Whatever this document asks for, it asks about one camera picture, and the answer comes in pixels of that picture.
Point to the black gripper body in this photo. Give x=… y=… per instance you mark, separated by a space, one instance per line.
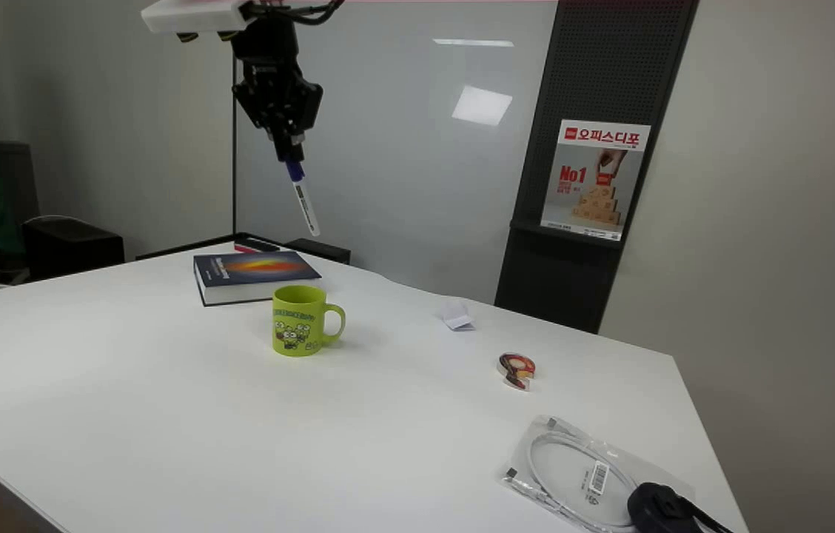
x=276 y=85

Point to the blue capped white marker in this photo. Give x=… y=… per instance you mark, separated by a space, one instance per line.
x=304 y=203

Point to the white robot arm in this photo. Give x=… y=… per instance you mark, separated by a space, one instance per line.
x=190 y=17

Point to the lime green mug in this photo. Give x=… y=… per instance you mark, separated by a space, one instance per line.
x=298 y=322

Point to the dark blue hardcover book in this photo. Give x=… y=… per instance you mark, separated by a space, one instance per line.
x=244 y=270

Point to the black box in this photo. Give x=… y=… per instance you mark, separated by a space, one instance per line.
x=73 y=245

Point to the small white paper piece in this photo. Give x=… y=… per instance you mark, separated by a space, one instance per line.
x=453 y=317

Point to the red white poster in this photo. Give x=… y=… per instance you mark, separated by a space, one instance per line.
x=594 y=183

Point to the black display pillar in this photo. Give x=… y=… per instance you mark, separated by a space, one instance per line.
x=613 y=61

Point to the white glass wall panel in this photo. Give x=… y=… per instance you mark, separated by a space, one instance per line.
x=388 y=150

